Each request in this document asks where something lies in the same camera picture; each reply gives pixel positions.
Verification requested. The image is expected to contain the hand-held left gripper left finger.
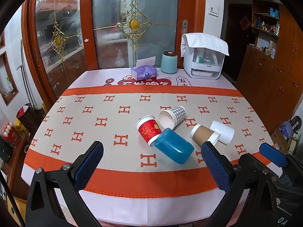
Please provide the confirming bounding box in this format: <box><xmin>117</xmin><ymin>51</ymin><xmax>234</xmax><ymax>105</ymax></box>
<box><xmin>25</xmin><ymin>141</ymin><xmax>104</xmax><ymax>227</ymax></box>

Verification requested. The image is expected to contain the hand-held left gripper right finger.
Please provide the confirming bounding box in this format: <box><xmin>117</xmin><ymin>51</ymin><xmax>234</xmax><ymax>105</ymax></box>
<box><xmin>201</xmin><ymin>141</ymin><xmax>278</xmax><ymax>227</ymax></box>

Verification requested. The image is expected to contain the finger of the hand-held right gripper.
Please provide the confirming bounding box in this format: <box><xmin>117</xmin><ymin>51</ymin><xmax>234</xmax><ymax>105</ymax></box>
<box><xmin>259</xmin><ymin>142</ymin><xmax>288</xmax><ymax>168</ymax></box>
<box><xmin>238</xmin><ymin>153</ymin><xmax>283</xmax><ymax>178</ymax></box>

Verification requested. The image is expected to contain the brown paper cup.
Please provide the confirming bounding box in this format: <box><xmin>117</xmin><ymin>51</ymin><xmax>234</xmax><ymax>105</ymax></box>
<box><xmin>190</xmin><ymin>124</ymin><xmax>221</xmax><ymax>147</ymax></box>

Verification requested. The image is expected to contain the white cup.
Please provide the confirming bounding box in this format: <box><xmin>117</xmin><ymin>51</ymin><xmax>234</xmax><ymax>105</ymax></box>
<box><xmin>209</xmin><ymin>120</ymin><xmax>235</xmax><ymax>145</ymax></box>

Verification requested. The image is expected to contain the blue plastic cup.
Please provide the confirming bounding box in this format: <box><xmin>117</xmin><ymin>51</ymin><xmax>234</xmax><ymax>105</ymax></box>
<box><xmin>151</xmin><ymin>128</ymin><xmax>195</xmax><ymax>165</ymax></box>

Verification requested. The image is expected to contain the checkered paper cup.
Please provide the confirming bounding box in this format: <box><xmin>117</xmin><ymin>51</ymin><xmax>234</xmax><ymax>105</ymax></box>
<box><xmin>159</xmin><ymin>106</ymin><xmax>187</xmax><ymax>130</ymax></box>

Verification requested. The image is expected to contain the red paper cup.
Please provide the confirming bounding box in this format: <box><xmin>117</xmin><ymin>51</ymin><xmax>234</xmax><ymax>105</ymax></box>
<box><xmin>135</xmin><ymin>115</ymin><xmax>162</xmax><ymax>148</ymax></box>

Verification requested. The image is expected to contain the cardboard box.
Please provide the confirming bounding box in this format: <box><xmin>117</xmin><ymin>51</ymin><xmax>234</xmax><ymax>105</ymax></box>
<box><xmin>271</xmin><ymin>116</ymin><xmax>303</xmax><ymax>156</ymax></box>

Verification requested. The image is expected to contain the orange patterned tablecloth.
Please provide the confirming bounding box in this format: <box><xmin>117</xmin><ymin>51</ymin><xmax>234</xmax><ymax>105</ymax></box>
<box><xmin>21</xmin><ymin>70</ymin><xmax>284</xmax><ymax>227</ymax></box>

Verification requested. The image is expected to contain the dark waste bin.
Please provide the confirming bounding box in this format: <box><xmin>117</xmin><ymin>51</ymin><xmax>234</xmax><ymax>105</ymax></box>
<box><xmin>16</xmin><ymin>103</ymin><xmax>45</xmax><ymax>138</ymax></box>

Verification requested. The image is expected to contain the wooden shelf cabinet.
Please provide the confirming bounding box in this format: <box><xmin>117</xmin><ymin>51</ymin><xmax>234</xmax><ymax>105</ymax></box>
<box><xmin>237</xmin><ymin>0</ymin><xmax>303</xmax><ymax>133</ymax></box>

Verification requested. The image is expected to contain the red packet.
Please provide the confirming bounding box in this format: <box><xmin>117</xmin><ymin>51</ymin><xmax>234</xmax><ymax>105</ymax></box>
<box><xmin>1</xmin><ymin>121</ymin><xmax>22</xmax><ymax>147</ymax></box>

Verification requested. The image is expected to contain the white countertop appliance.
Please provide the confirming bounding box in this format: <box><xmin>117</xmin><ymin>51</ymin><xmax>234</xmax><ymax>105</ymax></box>
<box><xmin>183</xmin><ymin>47</ymin><xmax>225</xmax><ymax>79</ymax></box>

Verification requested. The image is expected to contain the purple tissue pack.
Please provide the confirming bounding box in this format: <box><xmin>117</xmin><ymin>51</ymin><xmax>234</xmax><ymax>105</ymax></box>
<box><xmin>131</xmin><ymin>56</ymin><xmax>158</xmax><ymax>81</ymax></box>

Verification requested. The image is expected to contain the mop pole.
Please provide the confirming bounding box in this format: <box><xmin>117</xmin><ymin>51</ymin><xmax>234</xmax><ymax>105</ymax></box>
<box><xmin>16</xmin><ymin>40</ymin><xmax>36</xmax><ymax>109</ymax></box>

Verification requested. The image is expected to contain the teal canister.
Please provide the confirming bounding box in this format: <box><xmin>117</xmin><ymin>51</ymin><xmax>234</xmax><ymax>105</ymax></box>
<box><xmin>161</xmin><ymin>51</ymin><xmax>178</xmax><ymax>74</ymax></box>

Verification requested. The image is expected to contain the white cloth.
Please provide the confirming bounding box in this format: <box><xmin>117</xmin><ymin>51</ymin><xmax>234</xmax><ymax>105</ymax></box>
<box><xmin>181</xmin><ymin>33</ymin><xmax>230</xmax><ymax>57</ymax></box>

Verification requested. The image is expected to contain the glass sliding door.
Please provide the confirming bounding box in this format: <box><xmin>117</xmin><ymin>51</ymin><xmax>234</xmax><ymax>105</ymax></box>
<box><xmin>80</xmin><ymin>0</ymin><xmax>206</xmax><ymax>71</ymax></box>
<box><xmin>21</xmin><ymin>0</ymin><xmax>96</xmax><ymax>102</ymax></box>

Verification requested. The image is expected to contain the red diamond door decoration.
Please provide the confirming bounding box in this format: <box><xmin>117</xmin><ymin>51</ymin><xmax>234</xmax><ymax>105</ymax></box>
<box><xmin>240</xmin><ymin>15</ymin><xmax>251</xmax><ymax>31</ymax></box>

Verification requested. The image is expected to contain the wooden wall niche frame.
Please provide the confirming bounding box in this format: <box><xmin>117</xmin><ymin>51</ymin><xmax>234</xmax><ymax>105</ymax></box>
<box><xmin>0</xmin><ymin>51</ymin><xmax>19</xmax><ymax>106</ymax></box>

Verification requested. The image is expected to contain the white wall switch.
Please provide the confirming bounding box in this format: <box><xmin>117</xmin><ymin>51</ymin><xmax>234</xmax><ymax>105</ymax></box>
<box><xmin>208</xmin><ymin>4</ymin><xmax>219</xmax><ymax>17</ymax></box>

